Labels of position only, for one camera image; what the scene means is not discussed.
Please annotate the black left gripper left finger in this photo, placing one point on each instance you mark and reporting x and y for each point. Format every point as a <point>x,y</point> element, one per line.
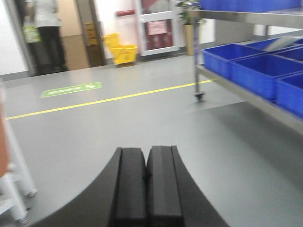
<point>115,198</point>

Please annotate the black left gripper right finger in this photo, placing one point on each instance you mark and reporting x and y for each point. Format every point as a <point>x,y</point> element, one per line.
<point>173,197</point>

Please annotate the steel rack with bins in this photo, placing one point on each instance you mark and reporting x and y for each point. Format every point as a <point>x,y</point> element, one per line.
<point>292,18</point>

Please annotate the yellow mop bucket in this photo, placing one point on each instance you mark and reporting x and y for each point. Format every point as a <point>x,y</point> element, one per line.
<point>121,53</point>

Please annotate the blue bin on rack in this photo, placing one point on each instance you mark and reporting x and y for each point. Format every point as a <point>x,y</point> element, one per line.
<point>260,74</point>

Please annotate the potted plant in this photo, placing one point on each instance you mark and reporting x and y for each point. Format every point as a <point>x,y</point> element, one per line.
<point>187,22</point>

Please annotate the person standing in doorway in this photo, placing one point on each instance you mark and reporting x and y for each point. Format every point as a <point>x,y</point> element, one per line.
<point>44,15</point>

